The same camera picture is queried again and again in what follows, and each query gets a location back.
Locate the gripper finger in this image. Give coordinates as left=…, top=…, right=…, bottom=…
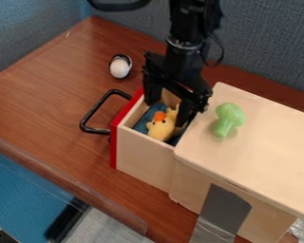
left=175, top=96, right=202, bottom=128
left=142, top=74, right=165, bottom=107

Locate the drawer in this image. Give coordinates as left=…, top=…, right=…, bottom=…
left=78, top=87, right=195, bottom=194

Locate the green toy broccoli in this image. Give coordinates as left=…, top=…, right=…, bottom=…
left=213, top=102, right=249, bottom=139

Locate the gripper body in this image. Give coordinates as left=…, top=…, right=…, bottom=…
left=142, top=44, right=215, bottom=113

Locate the cabinet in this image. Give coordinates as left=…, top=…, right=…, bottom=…
left=168, top=82, right=304, bottom=243

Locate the blue cloth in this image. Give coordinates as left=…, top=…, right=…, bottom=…
left=131, top=100, right=189, bottom=147

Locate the yellow plush duck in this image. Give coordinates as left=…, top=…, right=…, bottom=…
left=145, top=103, right=188, bottom=142

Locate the white ball toy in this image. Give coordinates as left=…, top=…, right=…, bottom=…
left=107, top=53, right=135, bottom=80

